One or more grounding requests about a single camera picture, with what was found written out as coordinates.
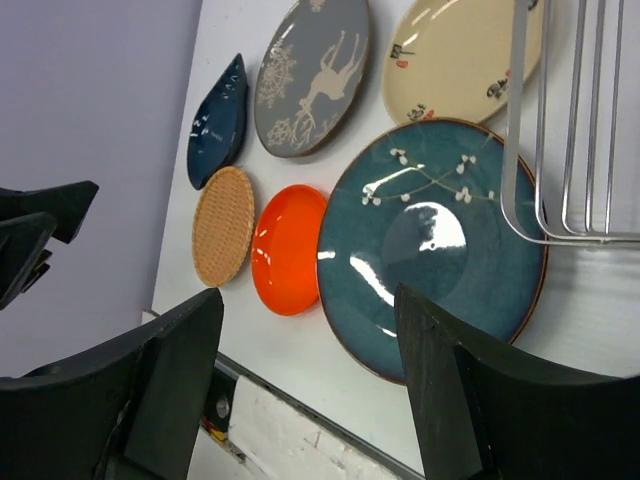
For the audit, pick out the dark blue leaf plate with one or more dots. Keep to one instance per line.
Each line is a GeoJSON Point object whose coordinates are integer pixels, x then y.
{"type": "Point", "coordinates": [219, 125]}

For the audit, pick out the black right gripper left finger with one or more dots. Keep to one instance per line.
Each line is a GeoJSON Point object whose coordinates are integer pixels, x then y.
{"type": "Point", "coordinates": [128, 408]}

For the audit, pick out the silver wire dish rack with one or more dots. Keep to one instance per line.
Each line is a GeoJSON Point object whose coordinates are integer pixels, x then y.
{"type": "Point", "coordinates": [568, 235]}

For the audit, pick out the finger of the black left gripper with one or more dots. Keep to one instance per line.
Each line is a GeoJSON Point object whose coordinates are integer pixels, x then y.
{"type": "Point", "coordinates": [23, 240]}
{"type": "Point", "coordinates": [67, 204]}

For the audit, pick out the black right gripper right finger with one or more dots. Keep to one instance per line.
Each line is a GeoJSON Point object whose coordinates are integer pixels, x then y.
{"type": "Point", "coordinates": [483, 409]}

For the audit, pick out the grey deer plate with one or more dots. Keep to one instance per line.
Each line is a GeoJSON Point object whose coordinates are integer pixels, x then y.
{"type": "Point", "coordinates": [310, 75]}

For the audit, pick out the large teal floral plate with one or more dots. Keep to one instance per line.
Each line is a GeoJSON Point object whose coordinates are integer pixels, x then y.
{"type": "Point", "coordinates": [420, 205]}

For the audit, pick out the orange glossy plate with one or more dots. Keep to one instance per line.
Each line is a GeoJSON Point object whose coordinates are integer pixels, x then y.
{"type": "Point", "coordinates": [284, 248]}

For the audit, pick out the tan woven round plate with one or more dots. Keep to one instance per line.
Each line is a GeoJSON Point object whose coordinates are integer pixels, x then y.
{"type": "Point", "coordinates": [222, 226]}

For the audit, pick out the cream plate with prints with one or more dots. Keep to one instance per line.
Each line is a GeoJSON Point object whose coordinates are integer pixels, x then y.
{"type": "Point", "coordinates": [449, 59]}

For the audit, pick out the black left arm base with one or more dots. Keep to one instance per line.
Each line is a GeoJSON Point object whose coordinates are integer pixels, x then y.
{"type": "Point", "coordinates": [216, 415]}

